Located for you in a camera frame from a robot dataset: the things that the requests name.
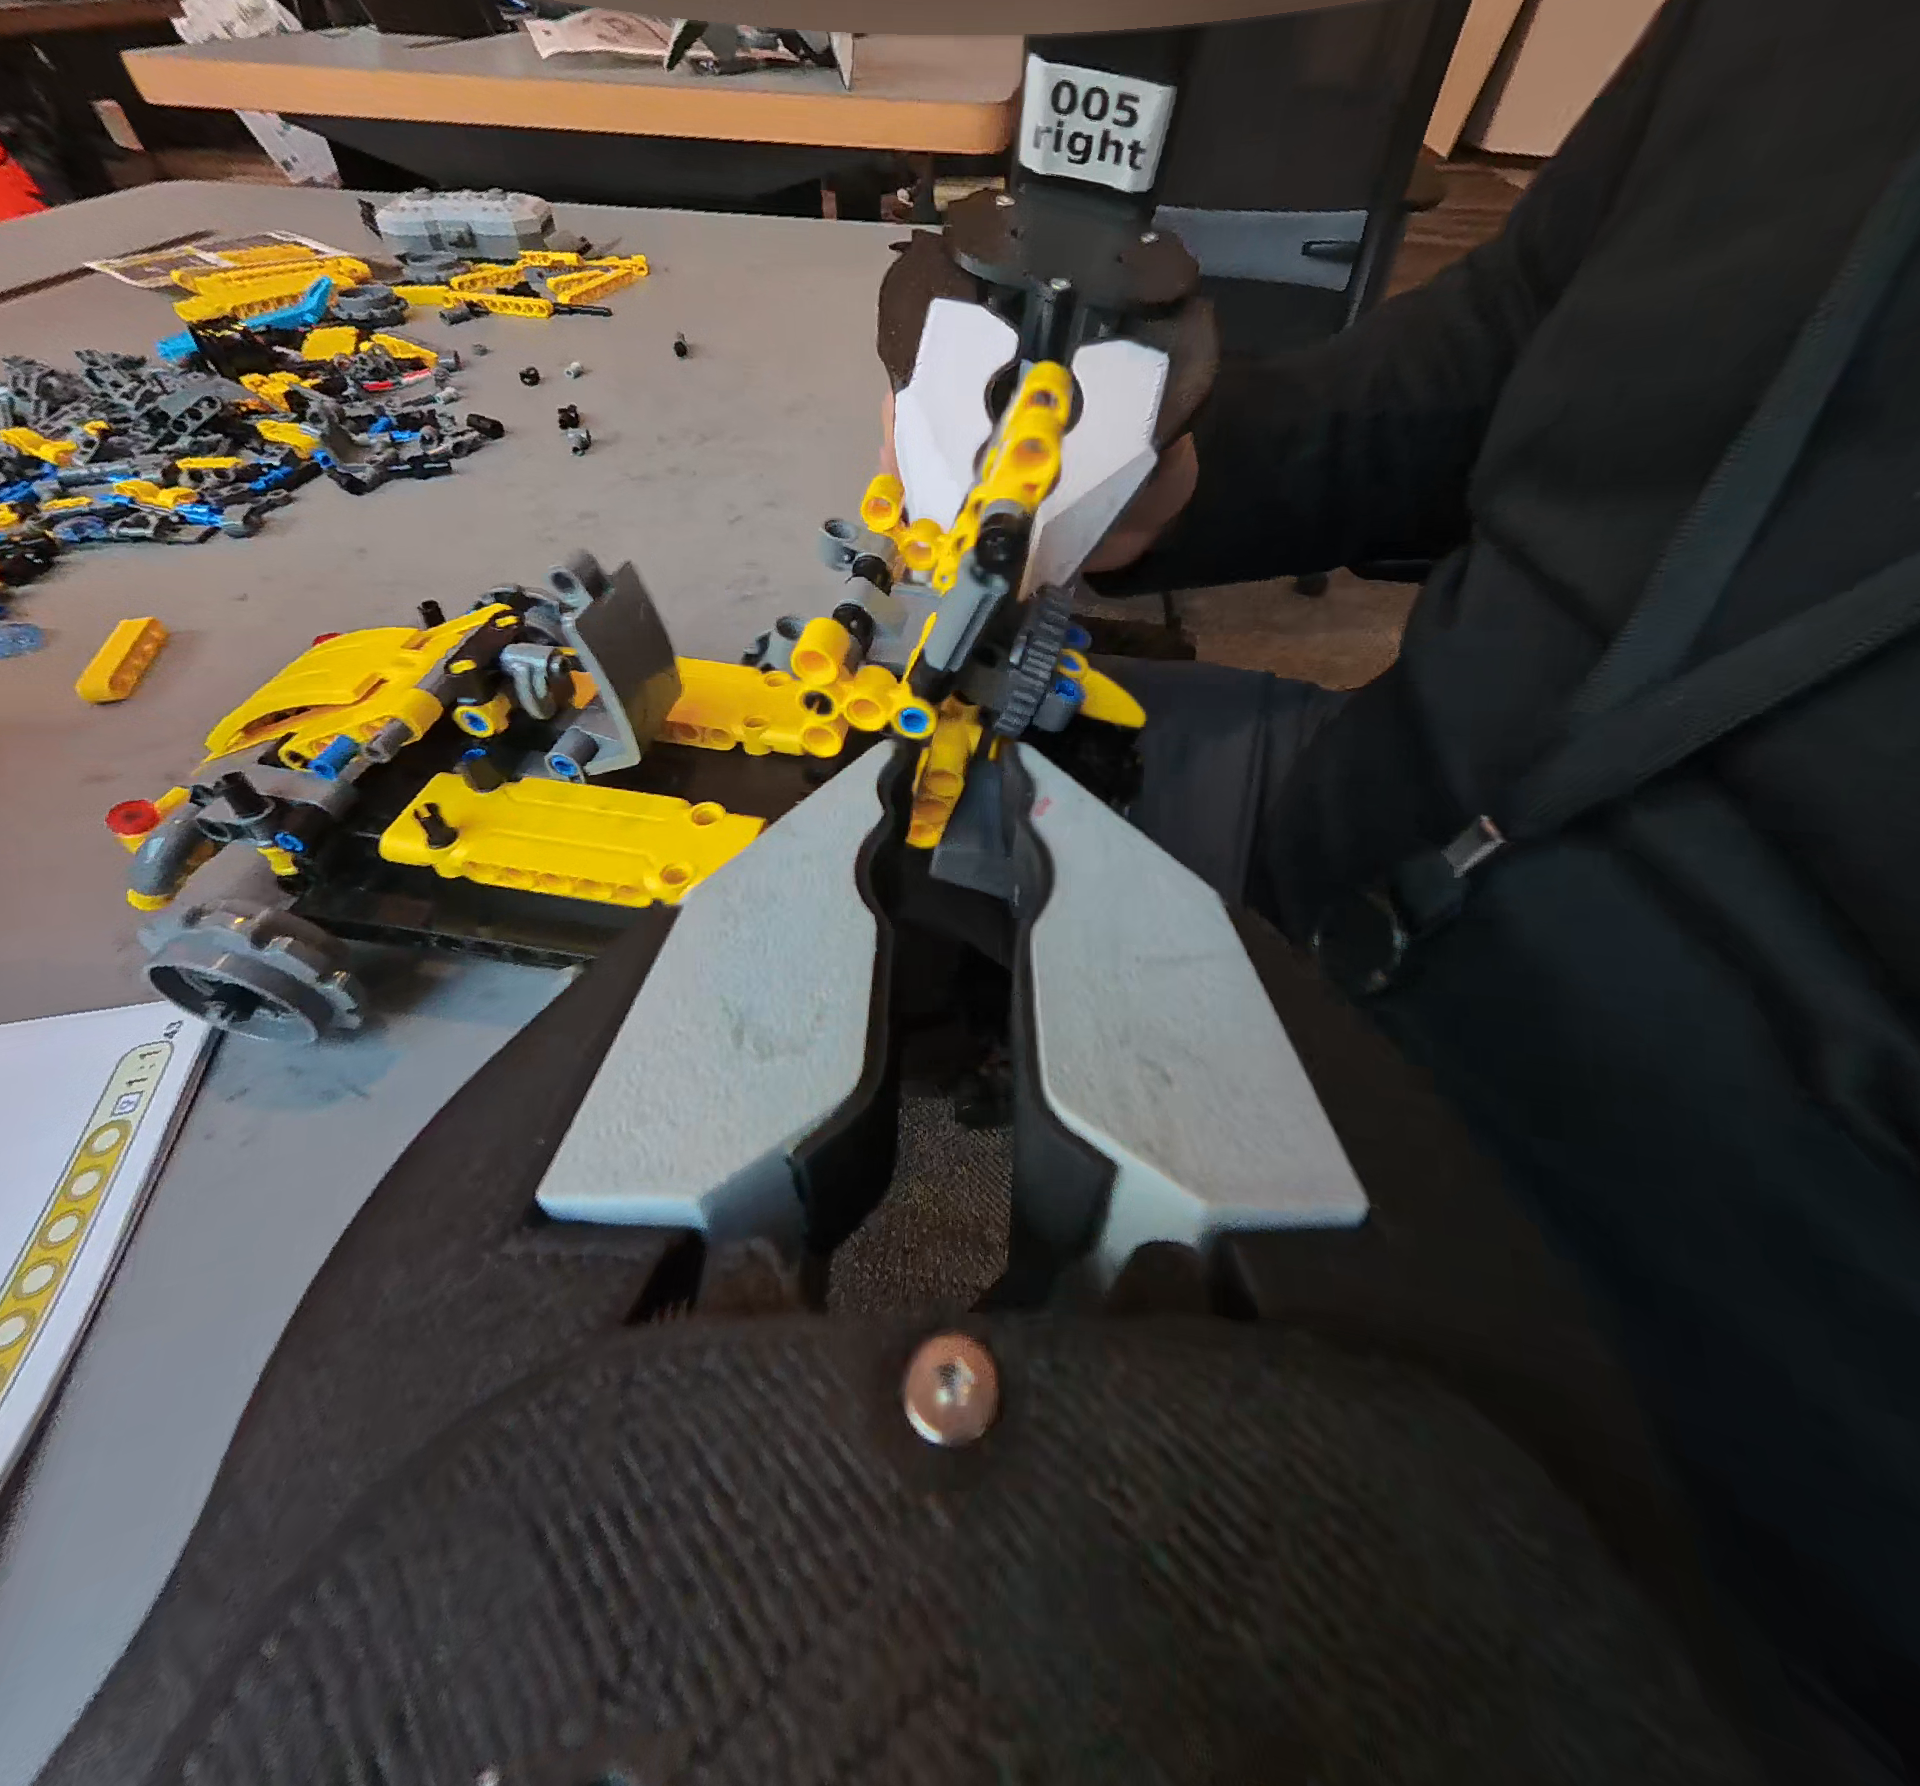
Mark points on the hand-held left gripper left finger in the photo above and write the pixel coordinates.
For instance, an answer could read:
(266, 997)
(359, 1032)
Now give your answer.
(721, 1037)

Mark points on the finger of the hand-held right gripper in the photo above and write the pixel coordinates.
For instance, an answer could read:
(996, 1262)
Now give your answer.
(1118, 422)
(937, 408)

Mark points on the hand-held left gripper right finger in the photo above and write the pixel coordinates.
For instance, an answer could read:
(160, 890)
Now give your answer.
(1186, 1052)

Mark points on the yellow grey toy brick assembly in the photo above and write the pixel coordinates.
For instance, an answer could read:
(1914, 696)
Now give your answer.
(961, 646)

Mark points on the yellow black toy brick vehicle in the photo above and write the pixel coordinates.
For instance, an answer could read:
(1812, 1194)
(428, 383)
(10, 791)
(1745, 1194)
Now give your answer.
(539, 828)

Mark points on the person's right forearm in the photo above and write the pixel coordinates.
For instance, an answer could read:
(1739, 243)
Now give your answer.
(1349, 422)

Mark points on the grey desk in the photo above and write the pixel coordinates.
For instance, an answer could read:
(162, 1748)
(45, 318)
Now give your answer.
(721, 466)

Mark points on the person's right hand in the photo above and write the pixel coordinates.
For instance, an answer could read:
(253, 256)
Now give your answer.
(1156, 512)

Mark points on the idle hand-held gripper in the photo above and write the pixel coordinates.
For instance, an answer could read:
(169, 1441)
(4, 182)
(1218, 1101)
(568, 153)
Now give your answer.
(766, 56)

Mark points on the wooden edged table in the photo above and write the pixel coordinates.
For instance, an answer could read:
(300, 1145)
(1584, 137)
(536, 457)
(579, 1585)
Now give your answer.
(598, 99)

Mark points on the white paper sheet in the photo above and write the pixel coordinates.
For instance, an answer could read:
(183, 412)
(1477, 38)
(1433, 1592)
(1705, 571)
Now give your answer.
(598, 33)

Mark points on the large grey toy brick part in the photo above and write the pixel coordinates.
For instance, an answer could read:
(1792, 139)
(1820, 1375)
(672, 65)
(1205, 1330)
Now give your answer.
(458, 222)

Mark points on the building instruction booklet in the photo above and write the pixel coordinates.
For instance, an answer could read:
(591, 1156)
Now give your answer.
(89, 1186)

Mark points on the yellow toy beam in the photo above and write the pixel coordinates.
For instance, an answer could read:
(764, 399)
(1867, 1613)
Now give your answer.
(122, 658)

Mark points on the pile of loose toy bricks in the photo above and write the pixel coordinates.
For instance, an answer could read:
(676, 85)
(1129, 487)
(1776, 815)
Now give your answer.
(226, 390)

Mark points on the yellow printed leaflet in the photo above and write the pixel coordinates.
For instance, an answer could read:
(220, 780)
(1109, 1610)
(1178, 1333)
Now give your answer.
(179, 260)

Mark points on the printed paper sheet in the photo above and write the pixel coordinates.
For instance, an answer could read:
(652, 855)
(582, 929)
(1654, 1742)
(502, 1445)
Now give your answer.
(233, 9)

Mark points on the red plastic bin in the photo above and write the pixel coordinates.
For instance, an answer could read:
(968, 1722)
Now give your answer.
(15, 174)

